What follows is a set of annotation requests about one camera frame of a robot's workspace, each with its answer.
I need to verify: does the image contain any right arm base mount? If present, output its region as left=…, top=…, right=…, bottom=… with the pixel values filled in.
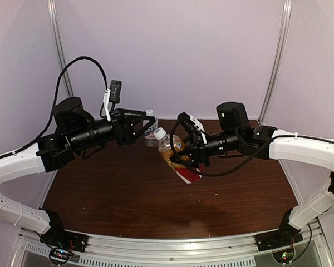
left=254, top=209, right=303, bottom=265

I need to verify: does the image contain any left aluminium frame post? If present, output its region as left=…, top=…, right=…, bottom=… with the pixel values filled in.
left=47, top=0, right=73, bottom=97

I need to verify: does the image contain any clear water bottle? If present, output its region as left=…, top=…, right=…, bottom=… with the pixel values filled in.
left=144, top=109, right=158, bottom=148

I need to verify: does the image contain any black braided cable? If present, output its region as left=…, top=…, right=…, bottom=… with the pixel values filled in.
left=170, top=112, right=334, bottom=177
left=0, top=56, right=108, bottom=156

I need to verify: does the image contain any right black braided cable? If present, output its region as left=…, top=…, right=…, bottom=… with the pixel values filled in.
left=170, top=112, right=334, bottom=177

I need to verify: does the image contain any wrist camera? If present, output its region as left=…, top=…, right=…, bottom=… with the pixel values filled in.
left=100, top=80, right=122, bottom=121
left=177, top=112, right=208, bottom=144

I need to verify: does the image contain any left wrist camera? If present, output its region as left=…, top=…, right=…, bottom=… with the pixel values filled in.
left=100, top=80, right=122, bottom=121

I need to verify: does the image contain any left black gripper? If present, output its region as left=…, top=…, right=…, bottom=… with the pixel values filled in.
left=69, top=107, right=156, bottom=152

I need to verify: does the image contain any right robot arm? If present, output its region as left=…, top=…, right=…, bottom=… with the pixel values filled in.
left=170, top=102, right=334, bottom=246

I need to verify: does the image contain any aluminium frame post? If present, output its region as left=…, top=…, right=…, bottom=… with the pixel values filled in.
left=47, top=0, right=73, bottom=97
left=258, top=0, right=292, bottom=125

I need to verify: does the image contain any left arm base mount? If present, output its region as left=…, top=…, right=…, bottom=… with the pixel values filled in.
left=39, top=210, right=88, bottom=266

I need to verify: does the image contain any brown tea bottle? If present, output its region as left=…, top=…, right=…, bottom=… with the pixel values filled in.
left=154, top=127, right=202, bottom=184

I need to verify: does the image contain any right aluminium frame post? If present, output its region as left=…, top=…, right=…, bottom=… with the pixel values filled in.
left=258, top=0, right=292, bottom=125

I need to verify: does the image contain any left black braided cable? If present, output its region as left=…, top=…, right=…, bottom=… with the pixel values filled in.
left=0, top=56, right=108, bottom=156

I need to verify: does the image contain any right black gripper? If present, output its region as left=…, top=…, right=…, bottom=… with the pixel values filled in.
left=170, top=129, right=241, bottom=169

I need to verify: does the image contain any white water bottle cap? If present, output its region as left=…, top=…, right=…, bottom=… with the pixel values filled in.
left=146, top=109, right=154, bottom=116

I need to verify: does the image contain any front aluminium rail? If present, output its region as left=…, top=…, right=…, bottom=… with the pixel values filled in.
left=16, top=230, right=332, bottom=267

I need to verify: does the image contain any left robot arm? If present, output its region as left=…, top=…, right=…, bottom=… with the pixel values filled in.
left=0, top=97, right=155, bottom=247

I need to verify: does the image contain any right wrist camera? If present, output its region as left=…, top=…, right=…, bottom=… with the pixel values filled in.
left=177, top=112, right=208, bottom=144

